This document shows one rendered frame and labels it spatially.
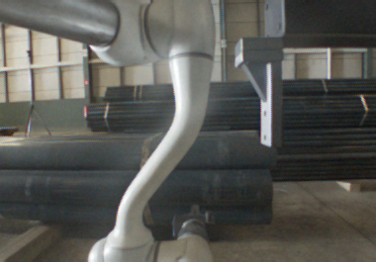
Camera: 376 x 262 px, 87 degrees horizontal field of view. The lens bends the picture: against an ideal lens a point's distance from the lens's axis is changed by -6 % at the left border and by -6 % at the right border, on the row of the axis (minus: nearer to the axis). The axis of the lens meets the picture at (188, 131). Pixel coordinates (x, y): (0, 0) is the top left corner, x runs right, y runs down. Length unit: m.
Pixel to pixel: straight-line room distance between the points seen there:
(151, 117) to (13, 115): 11.29
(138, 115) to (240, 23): 8.49
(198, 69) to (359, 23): 0.29
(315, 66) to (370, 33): 10.33
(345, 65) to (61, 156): 10.94
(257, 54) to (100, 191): 0.92
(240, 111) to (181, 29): 1.65
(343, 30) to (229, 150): 0.79
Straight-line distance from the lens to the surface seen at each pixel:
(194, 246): 0.55
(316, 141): 2.20
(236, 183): 0.93
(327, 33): 0.23
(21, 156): 1.32
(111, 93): 2.77
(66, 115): 11.13
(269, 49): 0.22
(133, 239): 0.53
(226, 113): 2.03
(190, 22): 0.47
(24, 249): 1.32
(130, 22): 0.51
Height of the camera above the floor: 0.69
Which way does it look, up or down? 5 degrees down
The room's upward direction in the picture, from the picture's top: 2 degrees counter-clockwise
